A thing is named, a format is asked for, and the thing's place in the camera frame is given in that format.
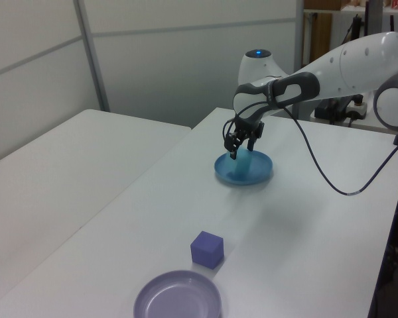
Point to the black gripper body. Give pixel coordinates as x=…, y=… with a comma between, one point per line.
x=247, y=126

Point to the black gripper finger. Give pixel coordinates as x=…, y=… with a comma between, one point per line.
x=253, y=139
x=232, y=144

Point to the cyan cube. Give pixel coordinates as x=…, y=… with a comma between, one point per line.
x=243, y=167

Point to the purple cube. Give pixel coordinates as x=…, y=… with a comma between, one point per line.
x=206, y=250

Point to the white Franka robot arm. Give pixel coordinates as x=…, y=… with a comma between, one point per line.
x=351, y=63

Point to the blue plate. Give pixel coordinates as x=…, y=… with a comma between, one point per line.
x=260, y=169

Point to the black equipment block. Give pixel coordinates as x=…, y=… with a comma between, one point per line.
x=328, y=111

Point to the white emergency stop button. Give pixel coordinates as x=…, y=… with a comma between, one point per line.
x=359, y=106

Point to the brown board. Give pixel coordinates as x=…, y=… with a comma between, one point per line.
x=320, y=36

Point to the cardboard box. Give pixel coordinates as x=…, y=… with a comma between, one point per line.
x=321, y=4

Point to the purple plate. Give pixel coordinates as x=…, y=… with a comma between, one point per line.
x=177, y=296

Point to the grey partition post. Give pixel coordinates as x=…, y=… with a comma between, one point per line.
x=300, y=33

